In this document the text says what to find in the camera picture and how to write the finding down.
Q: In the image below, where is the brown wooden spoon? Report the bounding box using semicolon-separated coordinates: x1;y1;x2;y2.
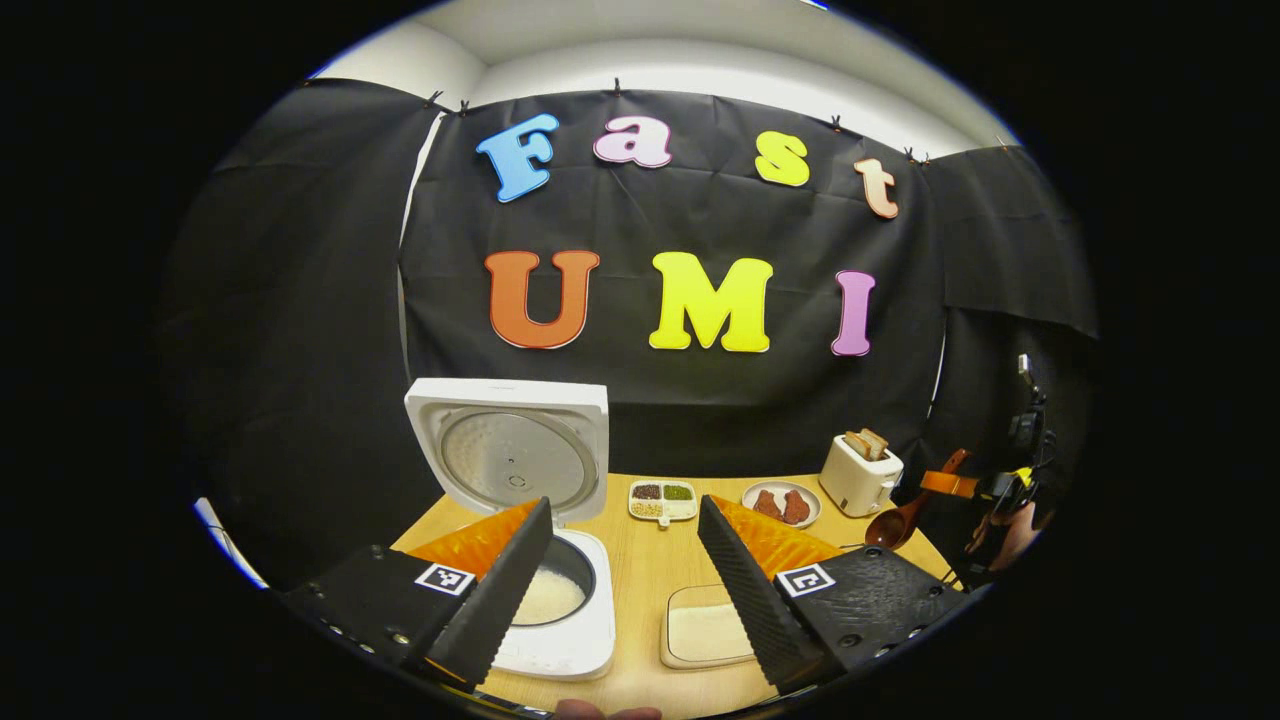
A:
864;448;972;551

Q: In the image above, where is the white round plate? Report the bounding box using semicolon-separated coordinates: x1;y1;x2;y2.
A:
740;480;823;530

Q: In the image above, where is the white divided grain dish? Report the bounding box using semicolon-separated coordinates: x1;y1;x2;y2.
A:
627;479;700;528

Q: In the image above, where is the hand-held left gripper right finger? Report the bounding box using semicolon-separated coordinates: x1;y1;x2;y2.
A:
697;494;973;697

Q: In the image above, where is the white rice cooker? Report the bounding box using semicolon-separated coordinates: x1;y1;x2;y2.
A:
403;376;618;682

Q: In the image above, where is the white toaster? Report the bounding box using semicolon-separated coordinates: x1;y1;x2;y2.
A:
818;429;905;519

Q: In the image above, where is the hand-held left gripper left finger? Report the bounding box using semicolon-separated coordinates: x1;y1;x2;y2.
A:
280;497;554;691

